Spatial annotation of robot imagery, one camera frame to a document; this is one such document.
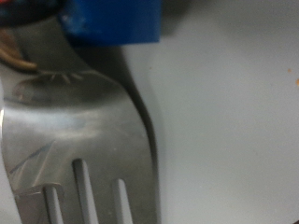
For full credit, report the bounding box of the silver toaster oven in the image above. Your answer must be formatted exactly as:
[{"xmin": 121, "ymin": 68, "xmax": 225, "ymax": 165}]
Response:
[{"xmin": 0, "ymin": 0, "xmax": 299, "ymax": 224}]

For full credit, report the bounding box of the metal spatula with blue block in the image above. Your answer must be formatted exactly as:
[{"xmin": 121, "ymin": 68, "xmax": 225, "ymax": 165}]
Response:
[{"xmin": 0, "ymin": 0, "xmax": 163, "ymax": 224}]

